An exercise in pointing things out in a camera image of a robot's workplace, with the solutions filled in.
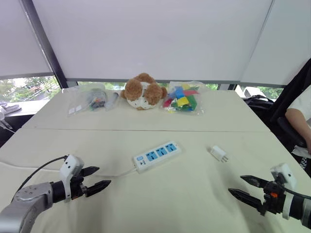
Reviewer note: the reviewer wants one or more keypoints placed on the clear bag with grey item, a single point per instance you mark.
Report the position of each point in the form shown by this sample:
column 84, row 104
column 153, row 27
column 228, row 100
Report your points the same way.
column 112, row 99

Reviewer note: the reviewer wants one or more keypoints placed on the black bag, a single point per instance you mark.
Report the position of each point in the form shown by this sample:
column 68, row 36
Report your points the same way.
column 257, row 102

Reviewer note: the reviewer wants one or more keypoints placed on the white plug adapter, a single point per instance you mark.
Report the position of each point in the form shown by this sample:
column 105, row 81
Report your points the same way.
column 217, row 151

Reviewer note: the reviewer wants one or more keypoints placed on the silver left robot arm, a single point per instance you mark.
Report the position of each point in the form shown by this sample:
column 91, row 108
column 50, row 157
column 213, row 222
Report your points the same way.
column 24, row 201

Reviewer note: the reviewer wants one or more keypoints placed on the white crumpled paper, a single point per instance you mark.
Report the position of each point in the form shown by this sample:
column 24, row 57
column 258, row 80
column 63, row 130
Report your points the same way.
column 301, row 151

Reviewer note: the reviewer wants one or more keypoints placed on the black white checkered cloth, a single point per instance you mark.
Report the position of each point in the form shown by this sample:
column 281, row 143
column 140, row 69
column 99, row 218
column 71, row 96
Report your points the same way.
column 306, row 166

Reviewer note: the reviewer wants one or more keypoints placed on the person's bare forearm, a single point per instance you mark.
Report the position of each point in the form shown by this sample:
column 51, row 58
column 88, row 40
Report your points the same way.
column 297, row 123

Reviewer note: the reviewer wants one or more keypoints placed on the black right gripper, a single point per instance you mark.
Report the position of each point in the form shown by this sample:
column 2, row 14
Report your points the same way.
column 273, row 199

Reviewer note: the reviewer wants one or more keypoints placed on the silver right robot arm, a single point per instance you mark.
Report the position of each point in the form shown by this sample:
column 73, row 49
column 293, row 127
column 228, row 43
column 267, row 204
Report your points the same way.
column 297, row 207

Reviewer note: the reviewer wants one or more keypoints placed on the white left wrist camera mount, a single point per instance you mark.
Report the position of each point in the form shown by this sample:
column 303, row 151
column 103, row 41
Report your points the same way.
column 70, row 165

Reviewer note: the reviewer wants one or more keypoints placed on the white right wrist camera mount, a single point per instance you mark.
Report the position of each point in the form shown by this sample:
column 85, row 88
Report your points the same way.
column 289, row 174

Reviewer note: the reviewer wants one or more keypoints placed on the clear bag of coloured blocks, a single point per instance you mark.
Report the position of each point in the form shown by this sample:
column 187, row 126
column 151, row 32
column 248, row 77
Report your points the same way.
column 182, row 99

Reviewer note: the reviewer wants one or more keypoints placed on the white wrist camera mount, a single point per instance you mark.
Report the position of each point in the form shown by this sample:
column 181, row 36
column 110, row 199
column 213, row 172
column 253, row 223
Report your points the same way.
column 70, row 165
column 289, row 174

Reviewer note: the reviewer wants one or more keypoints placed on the white blue power strip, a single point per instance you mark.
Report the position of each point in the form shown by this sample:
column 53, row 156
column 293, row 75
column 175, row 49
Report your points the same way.
column 158, row 155

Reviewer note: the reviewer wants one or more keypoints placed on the dark window frame pillar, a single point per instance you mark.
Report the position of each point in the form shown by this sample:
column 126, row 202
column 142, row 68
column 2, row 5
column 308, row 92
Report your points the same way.
column 46, row 46

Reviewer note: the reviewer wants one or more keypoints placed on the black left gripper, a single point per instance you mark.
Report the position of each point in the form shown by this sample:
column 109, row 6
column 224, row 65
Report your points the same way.
column 77, row 188

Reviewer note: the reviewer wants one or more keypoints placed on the brown white plush toy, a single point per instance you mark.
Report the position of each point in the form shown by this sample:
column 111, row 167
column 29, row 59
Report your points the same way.
column 141, row 92

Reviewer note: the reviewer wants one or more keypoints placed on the person's white shirt torso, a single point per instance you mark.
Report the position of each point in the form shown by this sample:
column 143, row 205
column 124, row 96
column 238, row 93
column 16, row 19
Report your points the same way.
column 302, row 99

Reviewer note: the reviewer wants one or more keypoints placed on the clear bag of small parts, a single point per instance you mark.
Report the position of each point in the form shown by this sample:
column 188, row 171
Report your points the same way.
column 92, row 99

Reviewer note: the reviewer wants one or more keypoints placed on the grey flat object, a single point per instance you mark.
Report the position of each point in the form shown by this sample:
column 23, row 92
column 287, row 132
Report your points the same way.
column 11, row 108

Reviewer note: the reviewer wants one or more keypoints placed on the wide white roller blind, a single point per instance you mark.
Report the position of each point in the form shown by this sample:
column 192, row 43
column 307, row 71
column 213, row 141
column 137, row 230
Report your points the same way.
column 150, row 38

